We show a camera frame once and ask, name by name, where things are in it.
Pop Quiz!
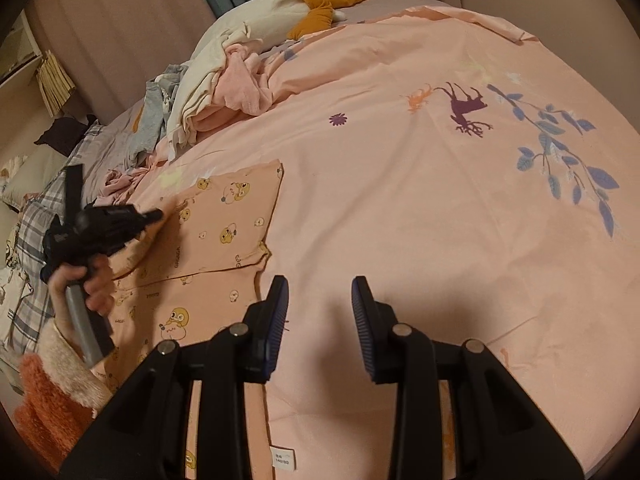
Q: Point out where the peach cartoon print garment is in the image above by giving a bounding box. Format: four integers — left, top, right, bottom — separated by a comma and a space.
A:
89, 160, 298, 480

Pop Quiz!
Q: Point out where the white printed cloth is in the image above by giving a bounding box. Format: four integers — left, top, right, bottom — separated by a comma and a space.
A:
0, 237, 31, 321

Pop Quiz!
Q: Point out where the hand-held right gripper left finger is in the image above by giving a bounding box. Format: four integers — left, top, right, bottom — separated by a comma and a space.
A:
57, 275, 290, 480

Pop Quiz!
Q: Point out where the cream cloth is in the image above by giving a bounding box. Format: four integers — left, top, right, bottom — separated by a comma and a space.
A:
166, 25, 253, 161

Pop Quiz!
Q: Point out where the grey clothing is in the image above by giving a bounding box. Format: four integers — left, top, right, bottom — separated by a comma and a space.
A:
126, 62, 192, 167

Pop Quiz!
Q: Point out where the plaid pillow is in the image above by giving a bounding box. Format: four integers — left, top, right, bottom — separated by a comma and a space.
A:
0, 125, 108, 361

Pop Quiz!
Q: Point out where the dark brown cushion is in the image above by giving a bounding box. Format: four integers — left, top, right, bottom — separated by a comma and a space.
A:
34, 114, 103, 157

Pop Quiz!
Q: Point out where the person's left hand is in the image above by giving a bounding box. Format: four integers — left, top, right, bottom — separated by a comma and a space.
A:
48, 255, 117, 319

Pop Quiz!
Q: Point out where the grey bed sheet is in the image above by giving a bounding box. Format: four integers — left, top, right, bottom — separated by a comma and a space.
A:
80, 105, 153, 183

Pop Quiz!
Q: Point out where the pink deer print duvet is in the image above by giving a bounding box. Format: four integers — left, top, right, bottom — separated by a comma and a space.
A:
95, 2, 640, 480

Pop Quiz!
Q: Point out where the white shelf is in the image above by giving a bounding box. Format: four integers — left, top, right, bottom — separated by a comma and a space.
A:
0, 9, 45, 88

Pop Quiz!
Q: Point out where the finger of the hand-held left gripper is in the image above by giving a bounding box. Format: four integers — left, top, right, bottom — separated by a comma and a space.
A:
107, 206, 166, 235

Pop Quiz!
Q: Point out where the white goose plush toy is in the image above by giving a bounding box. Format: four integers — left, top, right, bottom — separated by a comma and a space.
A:
200, 0, 376, 61

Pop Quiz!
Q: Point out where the salmon pink clothing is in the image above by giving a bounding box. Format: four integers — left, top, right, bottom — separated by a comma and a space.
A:
192, 42, 281, 128

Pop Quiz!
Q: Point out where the cream pillow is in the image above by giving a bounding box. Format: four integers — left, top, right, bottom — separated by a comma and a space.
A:
1, 152, 67, 212

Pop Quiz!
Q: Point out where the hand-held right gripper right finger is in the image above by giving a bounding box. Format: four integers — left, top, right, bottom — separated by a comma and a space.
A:
351, 276, 586, 480

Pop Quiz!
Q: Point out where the stack of books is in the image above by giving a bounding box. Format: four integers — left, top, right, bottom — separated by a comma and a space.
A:
34, 49, 77, 117

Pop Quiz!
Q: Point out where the pale pink garment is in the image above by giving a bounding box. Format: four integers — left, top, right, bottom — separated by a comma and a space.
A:
101, 166, 153, 197

